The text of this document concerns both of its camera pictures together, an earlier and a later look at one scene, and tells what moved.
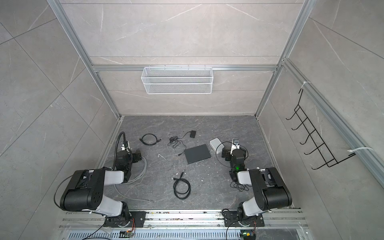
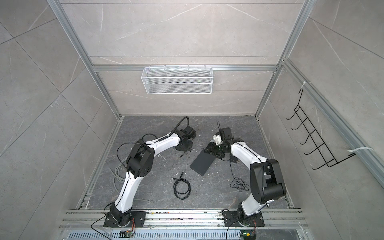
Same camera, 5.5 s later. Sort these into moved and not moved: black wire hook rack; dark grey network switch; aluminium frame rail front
Moved: dark grey network switch
Not moved: black wire hook rack; aluminium frame rail front
